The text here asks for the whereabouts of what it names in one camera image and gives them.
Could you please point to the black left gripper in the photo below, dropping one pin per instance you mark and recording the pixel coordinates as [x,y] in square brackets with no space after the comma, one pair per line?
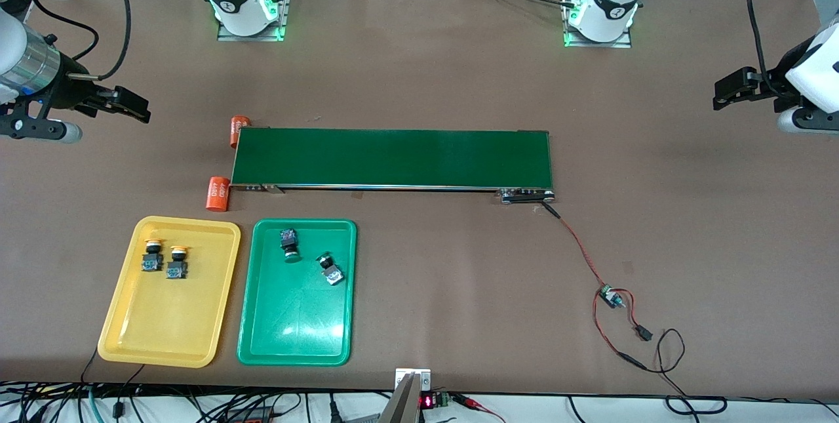
[777,74]

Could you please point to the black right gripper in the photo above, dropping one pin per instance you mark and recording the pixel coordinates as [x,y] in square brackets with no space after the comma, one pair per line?
[67,89]

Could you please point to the orange 4680 cylinder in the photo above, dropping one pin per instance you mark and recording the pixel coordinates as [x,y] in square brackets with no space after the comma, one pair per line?
[217,193]
[238,129]

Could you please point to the yellow cap push button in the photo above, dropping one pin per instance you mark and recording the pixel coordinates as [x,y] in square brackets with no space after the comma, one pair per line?
[153,260]
[177,267]

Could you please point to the green cap push button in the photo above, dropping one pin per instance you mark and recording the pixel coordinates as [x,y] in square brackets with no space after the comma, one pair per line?
[288,239]
[332,272]

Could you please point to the yellow plastic tray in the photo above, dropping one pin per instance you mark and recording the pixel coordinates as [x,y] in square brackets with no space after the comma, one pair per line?
[170,318]

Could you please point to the small green circuit board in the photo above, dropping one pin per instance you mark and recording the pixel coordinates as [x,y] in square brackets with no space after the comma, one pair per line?
[609,296]

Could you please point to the green conveyor belt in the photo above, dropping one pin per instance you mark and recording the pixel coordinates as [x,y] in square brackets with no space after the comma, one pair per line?
[393,157]

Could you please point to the green plastic tray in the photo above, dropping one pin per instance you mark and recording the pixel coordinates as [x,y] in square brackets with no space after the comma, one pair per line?
[298,318]

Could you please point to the red black power lead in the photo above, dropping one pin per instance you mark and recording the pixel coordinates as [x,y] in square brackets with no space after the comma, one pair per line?
[632,361]

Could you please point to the red clip lead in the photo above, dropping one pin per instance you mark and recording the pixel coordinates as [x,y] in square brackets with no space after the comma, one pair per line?
[475,402]

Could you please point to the red digit display module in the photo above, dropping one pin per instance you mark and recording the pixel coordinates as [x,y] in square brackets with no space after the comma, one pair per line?
[427,401]

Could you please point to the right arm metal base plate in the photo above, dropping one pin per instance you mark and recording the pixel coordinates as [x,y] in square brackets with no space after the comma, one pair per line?
[283,3]

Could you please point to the grey metal camera stand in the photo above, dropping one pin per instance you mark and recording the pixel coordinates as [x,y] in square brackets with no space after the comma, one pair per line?
[406,403]

